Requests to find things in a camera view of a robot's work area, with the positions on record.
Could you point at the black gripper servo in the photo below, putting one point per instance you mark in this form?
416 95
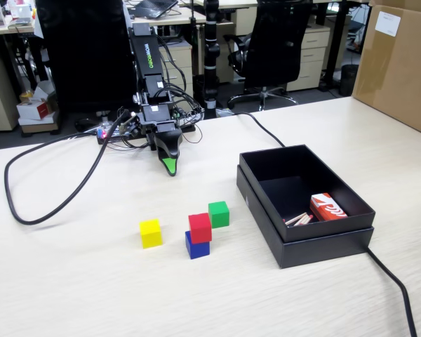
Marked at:
167 127

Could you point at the red wooden cube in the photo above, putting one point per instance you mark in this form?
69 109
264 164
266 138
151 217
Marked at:
200 228

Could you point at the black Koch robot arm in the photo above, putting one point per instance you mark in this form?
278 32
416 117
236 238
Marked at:
147 52

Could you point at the green wooden cube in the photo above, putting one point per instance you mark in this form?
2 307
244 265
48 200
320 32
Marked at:
220 214

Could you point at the yellow wooden cube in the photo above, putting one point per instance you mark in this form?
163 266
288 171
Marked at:
151 234

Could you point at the blue wooden cube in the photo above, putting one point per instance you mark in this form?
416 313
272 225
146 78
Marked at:
198 250

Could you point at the robot controller board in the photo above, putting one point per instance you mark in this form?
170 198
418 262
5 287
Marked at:
103 135

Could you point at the beige drawer cabinet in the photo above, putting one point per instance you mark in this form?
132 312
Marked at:
182 56
0 98
312 52

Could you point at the black cardboard box tray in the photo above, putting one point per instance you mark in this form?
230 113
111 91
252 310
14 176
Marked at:
277 165

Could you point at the black pole with silver rings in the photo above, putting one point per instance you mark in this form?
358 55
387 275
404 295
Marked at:
211 45

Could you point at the thin black stand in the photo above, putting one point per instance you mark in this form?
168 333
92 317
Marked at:
193 35

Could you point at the black mesh office chair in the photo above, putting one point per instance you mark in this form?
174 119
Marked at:
87 52

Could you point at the flat brown carton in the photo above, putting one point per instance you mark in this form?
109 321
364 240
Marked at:
38 127

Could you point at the white and red carton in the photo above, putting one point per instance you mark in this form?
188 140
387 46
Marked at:
38 111

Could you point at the light wooden office desk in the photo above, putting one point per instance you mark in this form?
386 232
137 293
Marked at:
182 17
0 29

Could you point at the wooden match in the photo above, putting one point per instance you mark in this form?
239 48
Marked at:
305 221
295 217
298 220

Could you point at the open white carton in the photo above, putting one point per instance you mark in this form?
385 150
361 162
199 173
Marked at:
43 91

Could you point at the dark laptop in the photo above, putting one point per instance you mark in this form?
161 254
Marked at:
154 7

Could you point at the black office chair with armrests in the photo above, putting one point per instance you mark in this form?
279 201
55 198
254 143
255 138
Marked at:
277 45

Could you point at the yellow tape roll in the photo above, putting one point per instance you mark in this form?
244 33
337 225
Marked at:
26 95

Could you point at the red and white matchbox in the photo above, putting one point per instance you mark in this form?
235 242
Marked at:
328 209

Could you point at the black waste bin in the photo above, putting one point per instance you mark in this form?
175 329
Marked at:
348 80

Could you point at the black desk leg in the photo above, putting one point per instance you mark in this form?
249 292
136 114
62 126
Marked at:
337 42

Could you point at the large brown cardboard box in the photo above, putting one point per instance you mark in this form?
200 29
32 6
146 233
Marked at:
400 70

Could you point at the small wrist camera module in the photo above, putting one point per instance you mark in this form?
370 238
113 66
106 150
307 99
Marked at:
130 124

